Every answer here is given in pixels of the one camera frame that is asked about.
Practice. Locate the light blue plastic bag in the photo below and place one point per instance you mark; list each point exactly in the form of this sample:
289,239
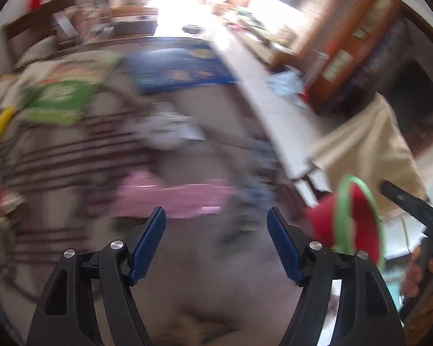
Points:
287,83

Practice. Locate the person's right hand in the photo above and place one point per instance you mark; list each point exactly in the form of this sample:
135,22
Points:
413,272

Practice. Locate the blue book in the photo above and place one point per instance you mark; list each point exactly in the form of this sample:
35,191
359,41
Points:
173,68

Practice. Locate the beige checked cloth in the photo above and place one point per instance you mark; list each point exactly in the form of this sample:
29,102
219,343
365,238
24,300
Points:
368,144

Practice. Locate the tall wooden cabinet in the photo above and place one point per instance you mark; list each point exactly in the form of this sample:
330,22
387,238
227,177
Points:
350,43

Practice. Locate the wooden sofa with cushions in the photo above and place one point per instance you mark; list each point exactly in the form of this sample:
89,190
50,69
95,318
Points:
130,23

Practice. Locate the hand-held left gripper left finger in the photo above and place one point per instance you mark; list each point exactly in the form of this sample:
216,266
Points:
149,245

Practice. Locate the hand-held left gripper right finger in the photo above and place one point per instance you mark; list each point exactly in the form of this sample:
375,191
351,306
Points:
283,248

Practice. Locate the red bin with green rim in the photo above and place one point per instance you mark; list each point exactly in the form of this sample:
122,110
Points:
364,223

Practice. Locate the round brown stool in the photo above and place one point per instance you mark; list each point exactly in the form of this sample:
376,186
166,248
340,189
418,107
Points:
192,29

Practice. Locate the dark wooden shelf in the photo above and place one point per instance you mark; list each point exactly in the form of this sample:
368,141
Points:
32,25

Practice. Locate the pink plastic bag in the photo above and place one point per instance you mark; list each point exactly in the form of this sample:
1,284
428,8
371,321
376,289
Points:
187,194

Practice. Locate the low wooden cabinet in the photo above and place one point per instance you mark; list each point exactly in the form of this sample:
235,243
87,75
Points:
263,41

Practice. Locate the white paper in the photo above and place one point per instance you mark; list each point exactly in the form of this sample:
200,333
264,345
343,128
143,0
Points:
166,129

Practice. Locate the green snack packet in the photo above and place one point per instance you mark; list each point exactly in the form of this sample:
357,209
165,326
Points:
57,97

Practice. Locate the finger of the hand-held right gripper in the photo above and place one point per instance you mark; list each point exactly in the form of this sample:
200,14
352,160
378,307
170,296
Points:
411,203

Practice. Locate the person's right forearm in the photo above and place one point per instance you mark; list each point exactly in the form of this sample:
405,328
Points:
431,319

